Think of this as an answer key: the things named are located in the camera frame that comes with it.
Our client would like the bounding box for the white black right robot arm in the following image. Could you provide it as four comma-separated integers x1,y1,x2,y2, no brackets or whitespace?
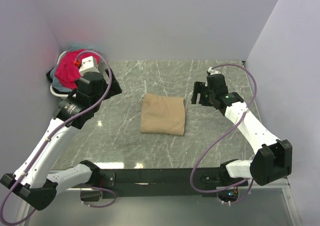
191,71,293,186

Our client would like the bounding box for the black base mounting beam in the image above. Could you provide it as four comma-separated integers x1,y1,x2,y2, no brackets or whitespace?
96,167,242,197

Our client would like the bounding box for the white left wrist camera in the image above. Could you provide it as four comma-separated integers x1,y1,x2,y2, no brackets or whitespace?
73,56,100,79

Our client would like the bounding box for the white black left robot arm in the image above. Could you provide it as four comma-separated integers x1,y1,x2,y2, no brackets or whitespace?
0,69,122,211

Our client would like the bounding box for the white perforated laundry basket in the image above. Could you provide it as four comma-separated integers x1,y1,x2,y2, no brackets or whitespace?
50,51,72,98

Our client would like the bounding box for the beige t shirt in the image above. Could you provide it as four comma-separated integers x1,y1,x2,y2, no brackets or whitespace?
140,93,186,136

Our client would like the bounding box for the red t shirt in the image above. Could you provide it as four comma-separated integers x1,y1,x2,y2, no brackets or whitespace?
54,49,85,90

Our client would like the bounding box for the grey blue t shirt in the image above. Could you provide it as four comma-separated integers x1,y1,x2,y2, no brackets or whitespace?
47,44,99,93

